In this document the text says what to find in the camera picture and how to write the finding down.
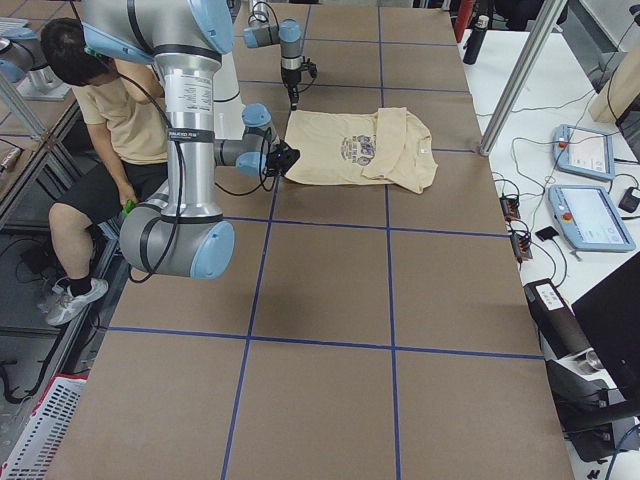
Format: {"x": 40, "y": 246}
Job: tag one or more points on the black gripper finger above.
{"x": 294, "y": 99}

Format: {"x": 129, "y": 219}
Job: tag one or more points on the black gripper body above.
{"x": 290, "y": 80}
{"x": 286, "y": 159}

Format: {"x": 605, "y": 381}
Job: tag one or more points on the beige long-sleeve printed shirt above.
{"x": 390, "y": 146}

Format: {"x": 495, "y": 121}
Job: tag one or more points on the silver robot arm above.
{"x": 265, "y": 30}
{"x": 180, "y": 230}

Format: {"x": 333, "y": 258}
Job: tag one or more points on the seated person beige shirt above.
{"x": 120, "y": 103}

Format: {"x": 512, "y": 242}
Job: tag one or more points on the black water bottle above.
{"x": 475, "y": 40}

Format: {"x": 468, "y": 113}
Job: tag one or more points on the far blue teach pendant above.
{"x": 584, "y": 152}

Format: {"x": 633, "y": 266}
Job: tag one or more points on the blue teach pendant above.
{"x": 584, "y": 152}
{"x": 588, "y": 219}

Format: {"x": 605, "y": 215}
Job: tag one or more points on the near blue teach pendant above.
{"x": 588, "y": 219}

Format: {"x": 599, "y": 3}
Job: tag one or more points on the black monitor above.
{"x": 608, "y": 315}

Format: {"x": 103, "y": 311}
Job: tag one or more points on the white plastic basket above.
{"x": 48, "y": 423}

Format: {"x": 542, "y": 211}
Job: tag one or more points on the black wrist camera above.
{"x": 309, "y": 67}

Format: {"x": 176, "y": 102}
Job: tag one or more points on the grey aluminium frame post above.
{"x": 546, "y": 20}

